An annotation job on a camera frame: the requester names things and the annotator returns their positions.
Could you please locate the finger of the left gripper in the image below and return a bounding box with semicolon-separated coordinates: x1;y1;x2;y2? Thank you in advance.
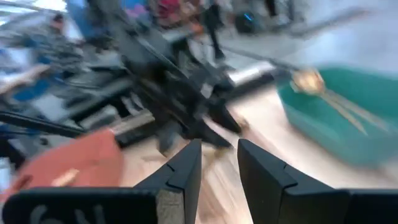
211;102;243;134
192;124;234;149

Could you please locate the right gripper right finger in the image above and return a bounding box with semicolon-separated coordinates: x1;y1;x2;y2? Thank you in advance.
238;139;398;224

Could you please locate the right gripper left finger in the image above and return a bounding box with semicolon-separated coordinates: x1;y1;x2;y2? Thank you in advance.
2;139;202;224

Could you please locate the gold spoon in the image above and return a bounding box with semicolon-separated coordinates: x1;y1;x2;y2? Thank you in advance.
323;88;391;131
292;70;369;136

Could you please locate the orange plastic bin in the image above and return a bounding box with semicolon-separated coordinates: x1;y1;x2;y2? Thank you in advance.
0;129;125;203

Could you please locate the teal plastic bin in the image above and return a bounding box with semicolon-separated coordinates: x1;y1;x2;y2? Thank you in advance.
276;67;398;170

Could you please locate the person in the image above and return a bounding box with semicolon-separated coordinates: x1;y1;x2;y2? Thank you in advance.
0;12;88;103

